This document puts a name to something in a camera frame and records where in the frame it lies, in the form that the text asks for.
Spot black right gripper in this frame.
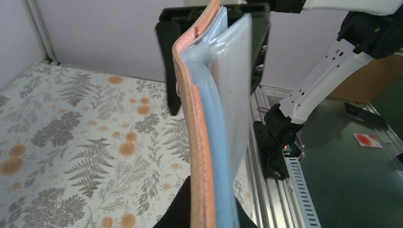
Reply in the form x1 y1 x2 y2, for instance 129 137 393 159
155 2 270 116

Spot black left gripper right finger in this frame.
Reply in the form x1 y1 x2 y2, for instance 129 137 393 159
236 203 258 228

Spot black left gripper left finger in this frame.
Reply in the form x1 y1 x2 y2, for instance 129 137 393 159
154 176 191 228

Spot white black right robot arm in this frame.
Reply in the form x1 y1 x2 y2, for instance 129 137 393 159
155 0 403 148

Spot red white paper card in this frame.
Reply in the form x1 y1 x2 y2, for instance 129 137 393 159
353 133 382 148

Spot floral patterned table mat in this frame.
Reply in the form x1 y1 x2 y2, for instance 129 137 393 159
0 61 256 228

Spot black smartphone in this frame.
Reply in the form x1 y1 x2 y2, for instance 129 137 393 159
344 103 388 130

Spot brown cardboard box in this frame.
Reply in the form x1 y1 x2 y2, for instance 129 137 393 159
328 53 403 104

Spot aluminium mounting rail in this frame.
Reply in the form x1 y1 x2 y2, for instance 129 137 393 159
245 85 322 228

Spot grey slotted cable duct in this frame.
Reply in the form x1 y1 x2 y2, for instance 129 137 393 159
285 158 321 228

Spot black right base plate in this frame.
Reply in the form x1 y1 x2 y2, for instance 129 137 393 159
253 121 289 181

